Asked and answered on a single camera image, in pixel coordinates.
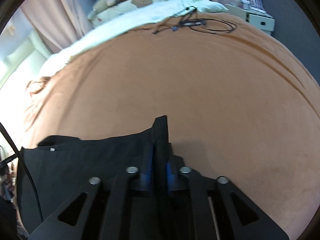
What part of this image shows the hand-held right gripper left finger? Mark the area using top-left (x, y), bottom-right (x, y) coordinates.
top-left (28, 141), bottom-right (154, 240)

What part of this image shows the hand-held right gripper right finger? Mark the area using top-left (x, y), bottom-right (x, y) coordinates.
top-left (165, 142), bottom-right (291, 240)

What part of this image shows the black jacket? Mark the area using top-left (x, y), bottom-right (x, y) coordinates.
top-left (15, 115), bottom-right (200, 240)

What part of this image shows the person's left hand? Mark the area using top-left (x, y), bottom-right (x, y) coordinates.
top-left (0, 172), bottom-right (14, 200)

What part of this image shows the brown bed blanket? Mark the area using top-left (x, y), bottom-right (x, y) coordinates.
top-left (24, 12), bottom-right (320, 240)

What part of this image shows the pale blue quilt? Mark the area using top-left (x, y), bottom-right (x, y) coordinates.
top-left (37, 0), bottom-right (229, 75)

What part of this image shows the cream padded headboard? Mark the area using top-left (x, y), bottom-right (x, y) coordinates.
top-left (0, 30), bottom-right (50, 90)

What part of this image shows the cream plush toy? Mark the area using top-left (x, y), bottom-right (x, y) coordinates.
top-left (87, 0), bottom-right (118, 20)

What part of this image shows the white nightstand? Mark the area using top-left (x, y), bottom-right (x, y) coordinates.
top-left (225, 0), bottom-right (275, 35)

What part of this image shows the pink curtain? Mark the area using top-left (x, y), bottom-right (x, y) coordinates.
top-left (20, 0), bottom-right (100, 54)

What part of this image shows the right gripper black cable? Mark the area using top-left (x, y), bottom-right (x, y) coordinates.
top-left (0, 122), bottom-right (43, 222)

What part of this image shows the black cable on bed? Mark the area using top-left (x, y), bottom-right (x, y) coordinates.
top-left (150, 6), bottom-right (238, 34)

